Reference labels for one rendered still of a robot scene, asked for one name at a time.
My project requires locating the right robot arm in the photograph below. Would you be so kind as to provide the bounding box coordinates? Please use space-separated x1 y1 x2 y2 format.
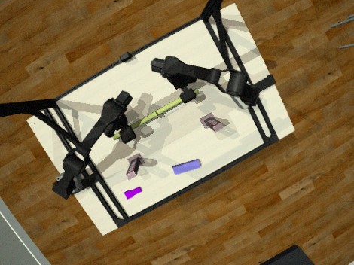
52 90 133 200

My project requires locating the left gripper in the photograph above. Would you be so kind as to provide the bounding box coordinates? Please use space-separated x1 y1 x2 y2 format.
167 76 196 104

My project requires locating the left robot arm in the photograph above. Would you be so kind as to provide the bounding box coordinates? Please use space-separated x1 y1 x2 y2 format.
151 56 261 106

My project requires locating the purple flat block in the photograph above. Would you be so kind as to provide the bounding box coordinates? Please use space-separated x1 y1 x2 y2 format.
124 187 142 199

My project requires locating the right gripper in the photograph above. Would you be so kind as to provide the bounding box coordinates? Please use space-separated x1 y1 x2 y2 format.
113 114 136 144

